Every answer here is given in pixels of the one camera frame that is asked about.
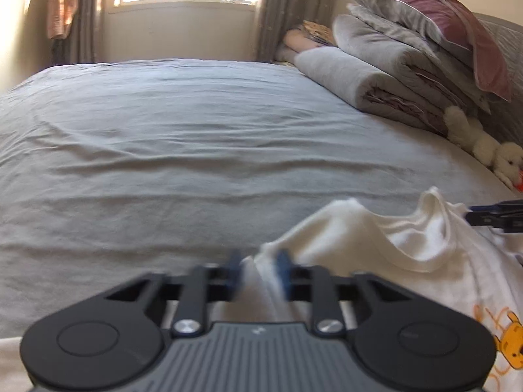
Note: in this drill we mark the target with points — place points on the white Winnie the Pooh sweatshirt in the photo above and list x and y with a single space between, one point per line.
259 341

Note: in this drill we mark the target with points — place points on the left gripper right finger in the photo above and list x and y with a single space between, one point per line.
398 337

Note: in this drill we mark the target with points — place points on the grey curtain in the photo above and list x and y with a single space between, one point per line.
275 17
82 46

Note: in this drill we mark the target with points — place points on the white plush dog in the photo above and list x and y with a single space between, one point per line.
503 159

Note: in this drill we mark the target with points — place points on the pink hanging towel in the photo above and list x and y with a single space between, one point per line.
60 15

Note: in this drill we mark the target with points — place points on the grey bed sheet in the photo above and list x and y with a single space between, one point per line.
112 170

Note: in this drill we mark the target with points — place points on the grey curtain left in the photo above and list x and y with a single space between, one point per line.
82 46

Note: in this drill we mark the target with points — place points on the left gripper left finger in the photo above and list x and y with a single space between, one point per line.
112 338

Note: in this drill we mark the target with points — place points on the grey curtain right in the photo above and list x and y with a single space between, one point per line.
275 17

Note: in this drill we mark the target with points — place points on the folded grey quilt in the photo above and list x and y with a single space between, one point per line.
387 70

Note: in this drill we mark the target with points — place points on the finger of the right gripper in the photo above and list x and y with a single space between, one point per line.
506 215

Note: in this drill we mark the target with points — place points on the mauve pillow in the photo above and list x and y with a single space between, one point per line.
457 30

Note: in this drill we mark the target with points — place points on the pink bundle by curtain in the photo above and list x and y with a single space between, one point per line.
306 36

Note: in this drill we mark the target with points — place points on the orange book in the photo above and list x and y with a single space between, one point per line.
519 184

